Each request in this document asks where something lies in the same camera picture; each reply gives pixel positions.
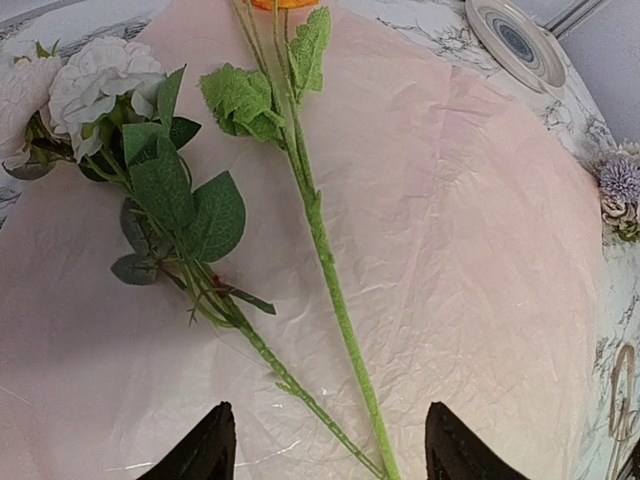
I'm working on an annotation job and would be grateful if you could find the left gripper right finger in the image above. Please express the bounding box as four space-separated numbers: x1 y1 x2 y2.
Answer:
425 402 526 480

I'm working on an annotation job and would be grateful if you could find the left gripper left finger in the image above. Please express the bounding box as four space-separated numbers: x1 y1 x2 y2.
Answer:
139 401 236 480

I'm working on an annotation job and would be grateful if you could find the pink wrapping paper sheet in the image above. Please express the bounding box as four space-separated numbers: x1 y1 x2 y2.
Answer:
1 1 603 479

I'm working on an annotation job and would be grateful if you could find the lilac fake flower sprig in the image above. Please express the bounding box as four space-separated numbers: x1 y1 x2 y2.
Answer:
597 142 639 243

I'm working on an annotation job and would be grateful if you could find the white rose fake flower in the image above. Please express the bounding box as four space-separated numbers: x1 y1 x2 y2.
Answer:
1 37 383 478

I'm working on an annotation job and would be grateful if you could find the orange fake flower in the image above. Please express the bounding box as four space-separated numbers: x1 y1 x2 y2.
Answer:
200 1 400 479

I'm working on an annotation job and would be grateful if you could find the tan ribbon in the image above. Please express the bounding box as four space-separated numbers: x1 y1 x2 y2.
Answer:
606 343 639 479

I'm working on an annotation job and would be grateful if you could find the grey ringed plate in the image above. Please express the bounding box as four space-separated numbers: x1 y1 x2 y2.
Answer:
464 0 567 100

